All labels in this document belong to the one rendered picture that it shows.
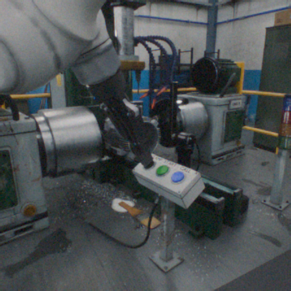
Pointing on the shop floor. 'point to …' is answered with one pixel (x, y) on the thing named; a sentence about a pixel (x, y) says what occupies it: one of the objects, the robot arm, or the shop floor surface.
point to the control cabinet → (273, 84)
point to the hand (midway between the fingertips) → (142, 151)
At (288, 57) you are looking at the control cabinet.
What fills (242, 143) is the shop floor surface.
